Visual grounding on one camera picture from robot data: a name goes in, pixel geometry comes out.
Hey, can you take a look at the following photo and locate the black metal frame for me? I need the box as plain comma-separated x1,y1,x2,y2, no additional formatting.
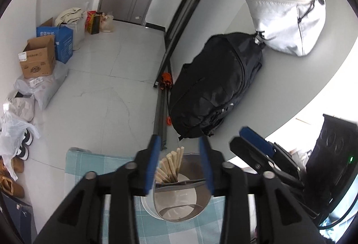
152,0,224,148

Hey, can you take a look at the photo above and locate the brown boot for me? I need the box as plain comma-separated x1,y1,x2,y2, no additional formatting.
11,157,25,173
0,174,25,198

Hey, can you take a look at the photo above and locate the bundle of wooden chopsticks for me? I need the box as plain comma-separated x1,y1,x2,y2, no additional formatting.
154,147,185,184

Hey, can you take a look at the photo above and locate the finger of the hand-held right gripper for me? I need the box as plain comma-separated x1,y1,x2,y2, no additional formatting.
240,127,300,177
230,136,304,187

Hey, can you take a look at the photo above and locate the white sling bag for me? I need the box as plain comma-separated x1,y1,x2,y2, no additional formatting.
242,0,328,57

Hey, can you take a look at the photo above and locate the red snack bag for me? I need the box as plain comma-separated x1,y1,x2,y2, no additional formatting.
86,11,97,30

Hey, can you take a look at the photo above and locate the black white sneaker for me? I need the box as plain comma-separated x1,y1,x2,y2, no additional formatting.
15,145,30,161
22,128,35,146

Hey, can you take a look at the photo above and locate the teal checked tablecloth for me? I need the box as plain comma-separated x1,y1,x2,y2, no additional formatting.
65,147,256,244

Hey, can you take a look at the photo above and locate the white utensil holder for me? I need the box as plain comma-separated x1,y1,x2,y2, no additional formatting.
141,152,212,223

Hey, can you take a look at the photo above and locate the navy shoe box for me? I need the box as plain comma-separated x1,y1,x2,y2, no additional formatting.
0,194,35,244

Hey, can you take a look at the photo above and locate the black backpack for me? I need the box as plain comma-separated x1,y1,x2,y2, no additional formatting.
168,32,265,141

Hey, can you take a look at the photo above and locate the white plastic bag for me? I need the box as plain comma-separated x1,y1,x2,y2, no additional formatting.
0,111,41,181

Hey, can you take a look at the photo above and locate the beige folded cloth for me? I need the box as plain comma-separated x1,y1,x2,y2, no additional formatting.
54,8,86,27

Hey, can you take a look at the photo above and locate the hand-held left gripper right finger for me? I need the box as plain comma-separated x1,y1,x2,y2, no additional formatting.
198,136,326,244

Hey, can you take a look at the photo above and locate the brown cardboard box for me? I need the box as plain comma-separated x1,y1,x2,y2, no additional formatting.
18,35,56,79

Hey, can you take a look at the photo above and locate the blue cardboard box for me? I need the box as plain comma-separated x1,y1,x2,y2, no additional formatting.
36,17,74,64

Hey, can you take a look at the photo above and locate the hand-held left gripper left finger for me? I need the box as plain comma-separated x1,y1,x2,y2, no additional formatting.
33,134,162,244

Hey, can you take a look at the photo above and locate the grey plastic parcel bag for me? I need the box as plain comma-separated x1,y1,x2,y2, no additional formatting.
14,61,69,110

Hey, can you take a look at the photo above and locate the white parcel bag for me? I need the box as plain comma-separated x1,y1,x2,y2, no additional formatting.
3,93,35,121

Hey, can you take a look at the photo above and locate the black cable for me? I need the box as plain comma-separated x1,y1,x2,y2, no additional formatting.
317,202,357,230

